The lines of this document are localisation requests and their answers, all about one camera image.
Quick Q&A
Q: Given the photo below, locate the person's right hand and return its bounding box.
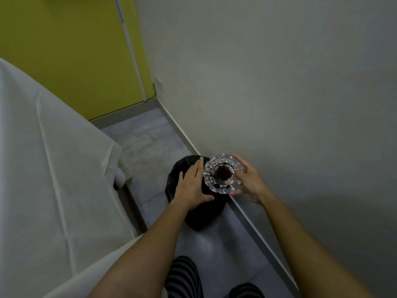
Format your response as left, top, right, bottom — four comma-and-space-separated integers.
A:
228, 153, 268, 205

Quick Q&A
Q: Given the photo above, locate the person's left hand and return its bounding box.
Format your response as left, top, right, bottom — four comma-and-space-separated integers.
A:
169, 156, 215, 211

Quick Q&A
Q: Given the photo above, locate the clear cut glass ashtray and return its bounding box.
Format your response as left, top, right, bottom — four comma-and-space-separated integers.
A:
203, 154, 242, 195

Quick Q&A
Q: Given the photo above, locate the person's right forearm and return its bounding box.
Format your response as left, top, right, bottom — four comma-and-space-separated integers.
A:
259, 190, 384, 298

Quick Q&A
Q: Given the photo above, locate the person's left forearm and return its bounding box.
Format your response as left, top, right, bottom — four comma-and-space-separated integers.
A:
87, 200, 190, 298

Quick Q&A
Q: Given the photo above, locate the black trash bin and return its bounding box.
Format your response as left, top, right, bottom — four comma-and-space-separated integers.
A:
165, 155, 227, 232

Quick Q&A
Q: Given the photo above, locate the dark ash residue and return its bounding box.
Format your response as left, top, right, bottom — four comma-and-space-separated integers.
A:
215, 166, 233, 182

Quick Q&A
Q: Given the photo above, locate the person's left striped trouser leg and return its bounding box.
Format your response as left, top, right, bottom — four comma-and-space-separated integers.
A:
163, 256, 204, 298

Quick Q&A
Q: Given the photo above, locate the person's striped trouser leg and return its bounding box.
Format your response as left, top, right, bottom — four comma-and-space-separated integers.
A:
228, 283, 266, 298
163, 256, 204, 298

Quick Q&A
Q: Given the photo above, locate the person's right striped trouser leg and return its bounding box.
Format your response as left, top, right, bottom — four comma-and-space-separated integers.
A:
228, 283, 266, 298

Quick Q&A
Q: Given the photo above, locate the bed with white sheet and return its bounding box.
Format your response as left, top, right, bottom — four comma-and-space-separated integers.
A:
0, 57, 147, 298

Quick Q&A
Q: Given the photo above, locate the white cable conduit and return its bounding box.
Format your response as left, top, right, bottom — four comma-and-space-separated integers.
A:
114, 0, 148, 102

